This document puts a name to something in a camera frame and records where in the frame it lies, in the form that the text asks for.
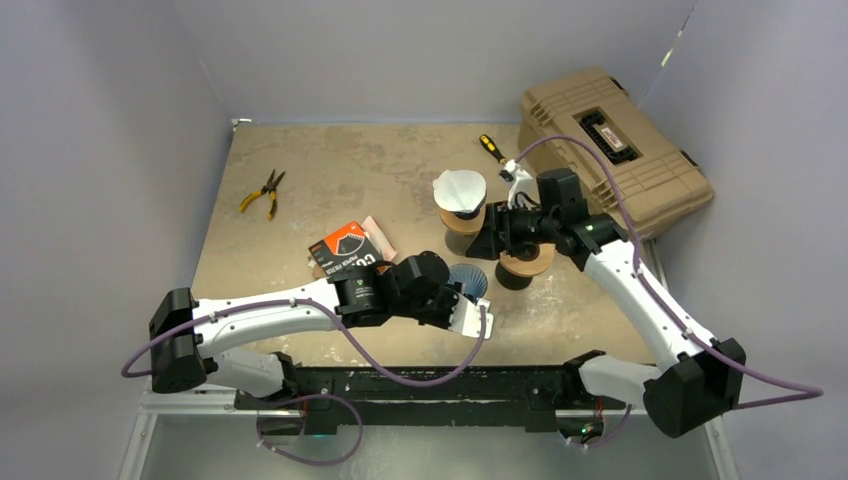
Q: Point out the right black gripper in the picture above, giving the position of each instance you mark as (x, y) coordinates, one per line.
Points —
(497, 234)

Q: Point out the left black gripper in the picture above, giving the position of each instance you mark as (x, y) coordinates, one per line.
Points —
(444, 322)

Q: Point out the grey glass carafe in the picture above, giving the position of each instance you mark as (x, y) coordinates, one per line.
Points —
(458, 243)

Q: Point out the blue glass dripper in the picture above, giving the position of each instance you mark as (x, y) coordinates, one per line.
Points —
(466, 215)
(470, 279)

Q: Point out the red black coffee carafe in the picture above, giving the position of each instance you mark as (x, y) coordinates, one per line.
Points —
(512, 281)

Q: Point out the white paper coffee filter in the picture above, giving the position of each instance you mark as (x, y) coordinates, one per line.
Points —
(459, 191)

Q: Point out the orange coffee filter box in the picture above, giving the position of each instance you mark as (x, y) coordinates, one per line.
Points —
(354, 244)

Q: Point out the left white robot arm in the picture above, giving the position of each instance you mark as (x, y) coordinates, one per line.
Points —
(199, 341)

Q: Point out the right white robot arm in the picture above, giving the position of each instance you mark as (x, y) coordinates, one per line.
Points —
(694, 378)

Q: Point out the yellow black screwdriver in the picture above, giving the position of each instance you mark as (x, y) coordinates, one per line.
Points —
(489, 145)

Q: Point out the tan plastic tool case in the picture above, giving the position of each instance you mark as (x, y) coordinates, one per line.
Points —
(591, 126)

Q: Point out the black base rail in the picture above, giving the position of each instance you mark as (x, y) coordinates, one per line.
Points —
(537, 398)

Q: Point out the yellow handled pliers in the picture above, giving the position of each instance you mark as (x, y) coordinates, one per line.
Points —
(269, 188)

